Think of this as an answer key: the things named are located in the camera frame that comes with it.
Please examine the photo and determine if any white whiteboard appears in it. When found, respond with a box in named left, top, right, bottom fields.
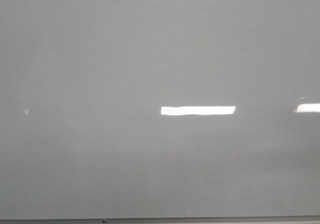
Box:
left=0, top=0, right=320, bottom=219

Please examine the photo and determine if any grey whiteboard bottom rail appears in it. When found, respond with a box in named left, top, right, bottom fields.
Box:
left=0, top=215, right=320, bottom=223

